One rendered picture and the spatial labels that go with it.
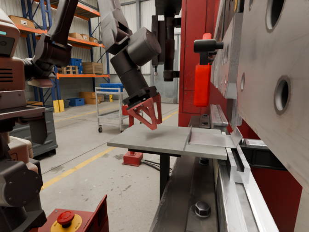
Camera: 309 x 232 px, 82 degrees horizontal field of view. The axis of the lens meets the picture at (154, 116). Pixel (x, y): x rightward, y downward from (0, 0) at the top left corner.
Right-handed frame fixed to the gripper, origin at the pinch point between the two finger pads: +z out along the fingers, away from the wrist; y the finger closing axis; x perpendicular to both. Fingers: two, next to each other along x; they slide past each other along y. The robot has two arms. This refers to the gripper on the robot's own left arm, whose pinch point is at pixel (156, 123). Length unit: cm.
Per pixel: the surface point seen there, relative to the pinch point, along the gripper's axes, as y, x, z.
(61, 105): 432, 436, -143
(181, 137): -1.1, -4.7, 5.9
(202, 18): 86, -29, -38
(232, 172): -13.0, -13.2, 12.0
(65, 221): -14.8, 27.2, 10.0
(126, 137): -5.0, 7.0, -0.7
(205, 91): -16.1, -15.5, -3.0
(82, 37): 586, 325, -355
